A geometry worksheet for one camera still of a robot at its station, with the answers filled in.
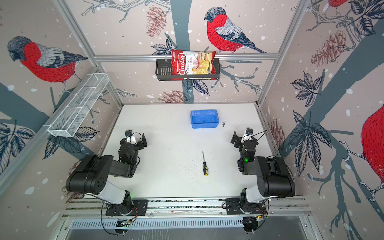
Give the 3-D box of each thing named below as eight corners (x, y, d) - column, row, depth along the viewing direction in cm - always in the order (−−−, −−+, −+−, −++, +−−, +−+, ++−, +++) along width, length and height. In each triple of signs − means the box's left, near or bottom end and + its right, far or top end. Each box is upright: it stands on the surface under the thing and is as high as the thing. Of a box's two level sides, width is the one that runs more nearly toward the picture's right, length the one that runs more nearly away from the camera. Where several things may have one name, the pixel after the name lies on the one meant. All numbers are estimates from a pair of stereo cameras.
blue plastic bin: (190, 128, 108) (190, 124, 104) (191, 114, 117) (190, 109, 113) (218, 128, 108) (219, 124, 104) (217, 114, 117) (217, 109, 113)
